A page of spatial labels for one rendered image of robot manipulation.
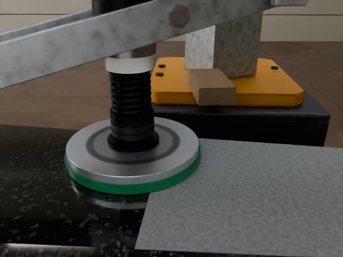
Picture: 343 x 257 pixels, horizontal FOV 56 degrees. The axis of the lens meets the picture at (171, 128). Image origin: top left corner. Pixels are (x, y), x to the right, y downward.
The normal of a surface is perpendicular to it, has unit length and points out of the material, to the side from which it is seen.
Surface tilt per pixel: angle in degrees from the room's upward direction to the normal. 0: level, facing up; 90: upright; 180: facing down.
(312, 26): 90
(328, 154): 0
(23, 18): 90
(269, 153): 0
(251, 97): 90
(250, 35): 90
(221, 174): 0
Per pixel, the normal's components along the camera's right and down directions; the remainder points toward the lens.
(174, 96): -0.05, 0.42
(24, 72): 0.27, 0.40
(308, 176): 0.00, -0.91
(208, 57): -0.89, 0.19
